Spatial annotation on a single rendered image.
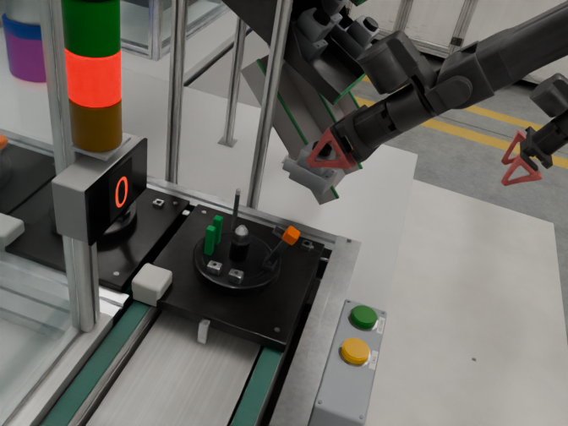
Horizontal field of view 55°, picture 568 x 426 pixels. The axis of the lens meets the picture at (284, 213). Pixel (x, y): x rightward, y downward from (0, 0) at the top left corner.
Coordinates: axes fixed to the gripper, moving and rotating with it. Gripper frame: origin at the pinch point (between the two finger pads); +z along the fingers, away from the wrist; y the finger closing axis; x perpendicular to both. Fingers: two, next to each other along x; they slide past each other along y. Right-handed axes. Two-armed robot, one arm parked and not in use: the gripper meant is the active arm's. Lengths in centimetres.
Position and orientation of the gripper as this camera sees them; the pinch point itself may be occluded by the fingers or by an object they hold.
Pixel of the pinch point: (318, 156)
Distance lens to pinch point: 88.0
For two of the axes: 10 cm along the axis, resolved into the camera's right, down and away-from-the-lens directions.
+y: -4.5, 4.1, -7.9
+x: 5.2, 8.4, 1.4
